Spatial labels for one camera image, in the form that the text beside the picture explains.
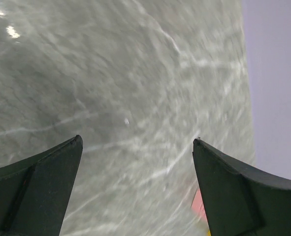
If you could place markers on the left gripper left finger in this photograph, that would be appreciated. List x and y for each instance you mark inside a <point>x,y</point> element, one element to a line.
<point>35,192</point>

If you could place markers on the pink rounded socket block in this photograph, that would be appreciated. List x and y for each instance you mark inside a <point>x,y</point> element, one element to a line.
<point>198,206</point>

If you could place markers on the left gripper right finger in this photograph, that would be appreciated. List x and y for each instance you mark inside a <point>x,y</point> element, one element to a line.
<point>239,199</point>

